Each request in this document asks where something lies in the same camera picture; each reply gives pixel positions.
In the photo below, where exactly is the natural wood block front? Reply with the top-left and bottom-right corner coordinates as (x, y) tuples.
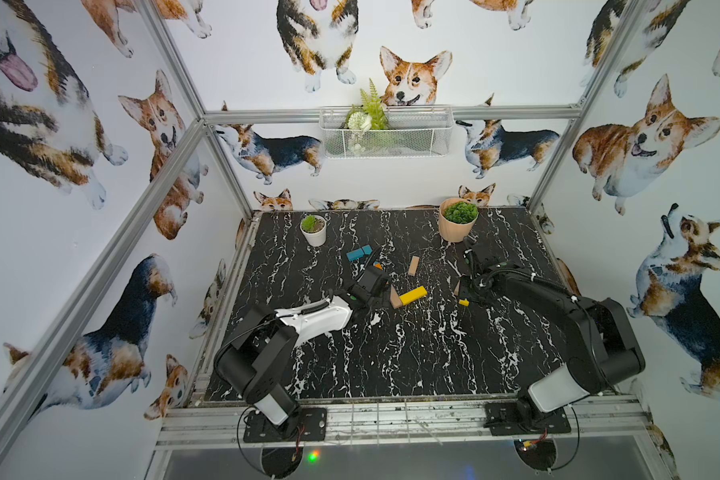
(389, 286), (403, 309)

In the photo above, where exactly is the natural wood block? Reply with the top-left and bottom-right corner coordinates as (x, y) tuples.
(389, 286), (403, 309)
(408, 256), (420, 276)

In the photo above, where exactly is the teal short block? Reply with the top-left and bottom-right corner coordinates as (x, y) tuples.
(346, 248), (365, 262)

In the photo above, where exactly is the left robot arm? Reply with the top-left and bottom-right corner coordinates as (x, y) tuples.
(213, 266), (389, 435)

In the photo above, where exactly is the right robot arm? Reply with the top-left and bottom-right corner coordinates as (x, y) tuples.
(458, 248), (646, 428)

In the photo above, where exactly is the beige plant pot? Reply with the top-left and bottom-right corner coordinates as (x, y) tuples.
(438, 198), (477, 243)

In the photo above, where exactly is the green succulent plant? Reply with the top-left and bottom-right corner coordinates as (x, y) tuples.
(443, 201), (479, 225)

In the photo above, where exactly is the small white plant pot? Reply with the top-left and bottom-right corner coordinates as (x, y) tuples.
(300, 215), (327, 247)

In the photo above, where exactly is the small green plant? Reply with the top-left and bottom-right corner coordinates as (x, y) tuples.
(301, 215), (322, 234)

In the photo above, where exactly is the fern and white flower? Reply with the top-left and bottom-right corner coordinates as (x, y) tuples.
(343, 80), (389, 150)

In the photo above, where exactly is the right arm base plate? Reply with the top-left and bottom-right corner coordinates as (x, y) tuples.
(484, 400), (572, 436)

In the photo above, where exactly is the white wire basket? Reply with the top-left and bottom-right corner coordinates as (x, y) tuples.
(319, 106), (455, 158)

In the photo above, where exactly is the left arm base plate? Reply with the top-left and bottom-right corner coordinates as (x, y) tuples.
(243, 407), (328, 443)

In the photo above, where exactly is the aluminium frame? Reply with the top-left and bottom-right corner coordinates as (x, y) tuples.
(0, 0), (685, 480)

